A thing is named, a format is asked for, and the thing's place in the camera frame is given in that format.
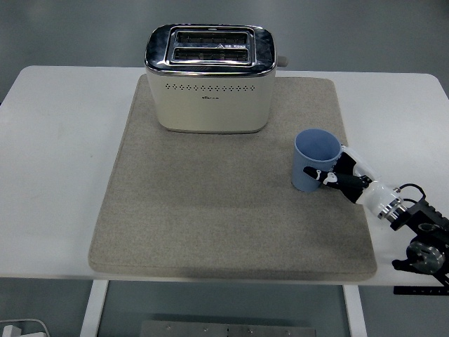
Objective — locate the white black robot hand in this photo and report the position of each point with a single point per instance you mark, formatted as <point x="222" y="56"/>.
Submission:
<point x="377" y="194"/>

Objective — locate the blue ribbed plastic cup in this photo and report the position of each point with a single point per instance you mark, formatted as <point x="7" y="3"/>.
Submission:
<point x="301" y="161"/>

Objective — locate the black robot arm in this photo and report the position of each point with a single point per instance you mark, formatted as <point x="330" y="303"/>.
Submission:
<point x="424" y="242"/>

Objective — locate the black table control panel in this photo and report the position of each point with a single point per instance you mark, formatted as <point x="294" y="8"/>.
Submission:
<point x="410" y="291"/>

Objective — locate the white table leg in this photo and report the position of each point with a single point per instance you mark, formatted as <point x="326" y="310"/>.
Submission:
<point x="94" y="309"/>
<point x="355" y="312"/>

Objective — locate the beige fabric table mat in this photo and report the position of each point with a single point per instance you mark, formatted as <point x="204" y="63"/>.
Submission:
<point x="210" y="210"/>

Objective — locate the cream chrome two-slot toaster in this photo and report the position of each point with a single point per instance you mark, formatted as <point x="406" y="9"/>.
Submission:
<point x="210" y="105"/>

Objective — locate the grey metal plate with screws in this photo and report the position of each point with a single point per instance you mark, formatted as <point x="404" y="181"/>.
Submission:
<point x="228" y="330"/>

